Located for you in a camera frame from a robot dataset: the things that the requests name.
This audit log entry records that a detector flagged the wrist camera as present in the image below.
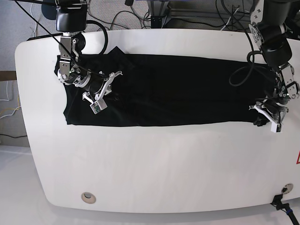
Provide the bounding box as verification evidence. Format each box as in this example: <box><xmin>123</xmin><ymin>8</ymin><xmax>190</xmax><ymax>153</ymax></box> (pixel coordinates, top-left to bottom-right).
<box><xmin>90</xmin><ymin>99</ymin><xmax>107</xmax><ymax>114</ymax></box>
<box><xmin>270</xmin><ymin>122</ymin><xmax>282</xmax><ymax>133</ymax></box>

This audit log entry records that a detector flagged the black clamp with cable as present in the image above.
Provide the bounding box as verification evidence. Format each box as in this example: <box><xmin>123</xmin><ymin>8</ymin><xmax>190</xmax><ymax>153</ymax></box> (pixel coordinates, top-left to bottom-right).
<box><xmin>271</xmin><ymin>194</ymin><xmax>300</xmax><ymax>225</ymax></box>

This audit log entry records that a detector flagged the black T-shirt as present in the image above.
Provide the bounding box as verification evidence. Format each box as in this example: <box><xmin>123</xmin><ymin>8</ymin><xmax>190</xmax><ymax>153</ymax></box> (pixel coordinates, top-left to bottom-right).
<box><xmin>63</xmin><ymin>48</ymin><xmax>275</xmax><ymax>127</ymax></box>

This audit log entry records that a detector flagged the red warning sticker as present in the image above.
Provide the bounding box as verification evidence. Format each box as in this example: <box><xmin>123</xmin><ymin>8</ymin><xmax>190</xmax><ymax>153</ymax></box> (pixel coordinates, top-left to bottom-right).
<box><xmin>296</xmin><ymin>151</ymin><xmax>300</xmax><ymax>164</ymax></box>

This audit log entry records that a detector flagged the black frame base bracket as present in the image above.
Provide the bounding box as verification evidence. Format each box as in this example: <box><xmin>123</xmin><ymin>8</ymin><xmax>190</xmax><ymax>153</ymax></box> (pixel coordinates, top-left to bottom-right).
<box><xmin>150</xmin><ymin>15</ymin><xmax>166</xmax><ymax>29</ymax></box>

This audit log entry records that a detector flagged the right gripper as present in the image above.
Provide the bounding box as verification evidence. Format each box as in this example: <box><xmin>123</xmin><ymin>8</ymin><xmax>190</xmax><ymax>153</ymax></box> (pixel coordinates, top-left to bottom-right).
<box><xmin>77</xmin><ymin>71</ymin><xmax>122</xmax><ymax>103</ymax></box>

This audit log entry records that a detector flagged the white cable on floor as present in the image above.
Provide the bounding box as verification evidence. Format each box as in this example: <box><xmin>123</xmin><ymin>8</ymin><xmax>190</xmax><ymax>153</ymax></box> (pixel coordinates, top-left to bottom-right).
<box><xmin>0</xmin><ymin>81</ymin><xmax>22</xmax><ymax>119</ymax></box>

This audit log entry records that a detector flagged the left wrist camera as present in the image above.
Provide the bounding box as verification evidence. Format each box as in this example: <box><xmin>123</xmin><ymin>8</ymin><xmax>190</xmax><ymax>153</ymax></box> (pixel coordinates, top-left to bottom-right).
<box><xmin>270</xmin><ymin>122</ymin><xmax>282</xmax><ymax>133</ymax></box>

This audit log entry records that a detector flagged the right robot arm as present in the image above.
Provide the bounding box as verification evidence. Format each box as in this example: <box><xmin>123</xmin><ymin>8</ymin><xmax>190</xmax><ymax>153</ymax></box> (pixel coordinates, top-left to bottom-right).
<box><xmin>55</xmin><ymin>0</ymin><xmax>122</xmax><ymax>108</ymax></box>

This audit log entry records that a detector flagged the table hole grommet right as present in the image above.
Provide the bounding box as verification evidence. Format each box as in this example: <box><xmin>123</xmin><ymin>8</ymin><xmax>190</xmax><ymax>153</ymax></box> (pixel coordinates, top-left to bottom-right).
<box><xmin>281</xmin><ymin>183</ymin><xmax>293</xmax><ymax>195</ymax></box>

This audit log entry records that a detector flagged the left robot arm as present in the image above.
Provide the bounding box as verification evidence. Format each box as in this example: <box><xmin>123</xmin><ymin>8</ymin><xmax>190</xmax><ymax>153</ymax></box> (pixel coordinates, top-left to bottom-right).
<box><xmin>249</xmin><ymin>0</ymin><xmax>300</xmax><ymax>133</ymax></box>

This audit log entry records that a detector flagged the table hole grommet left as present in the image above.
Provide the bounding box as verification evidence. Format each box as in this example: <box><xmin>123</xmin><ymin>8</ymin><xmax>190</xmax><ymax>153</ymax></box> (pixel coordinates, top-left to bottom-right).
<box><xmin>81</xmin><ymin>192</ymin><xmax>96</xmax><ymax>204</ymax></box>

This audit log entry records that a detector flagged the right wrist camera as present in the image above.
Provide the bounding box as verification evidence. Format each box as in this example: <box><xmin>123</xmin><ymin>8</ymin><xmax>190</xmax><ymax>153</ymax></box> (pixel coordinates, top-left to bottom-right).
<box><xmin>90</xmin><ymin>99</ymin><xmax>107</xmax><ymax>114</ymax></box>

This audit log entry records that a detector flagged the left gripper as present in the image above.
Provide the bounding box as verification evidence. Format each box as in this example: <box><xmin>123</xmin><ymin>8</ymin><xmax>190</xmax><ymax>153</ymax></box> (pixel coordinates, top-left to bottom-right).
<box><xmin>249</xmin><ymin>98</ymin><xmax>289</xmax><ymax>127</ymax></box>

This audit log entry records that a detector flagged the table hole grommet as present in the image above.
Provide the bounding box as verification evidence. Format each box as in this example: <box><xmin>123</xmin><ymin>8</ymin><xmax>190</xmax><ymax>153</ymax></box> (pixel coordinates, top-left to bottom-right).
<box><xmin>81</xmin><ymin>192</ymin><xmax>96</xmax><ymax>204</ymax></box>
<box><xmin>281</xmin><ymin>183</ymin><xmax>293</xmax><ymax>195</ymax></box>

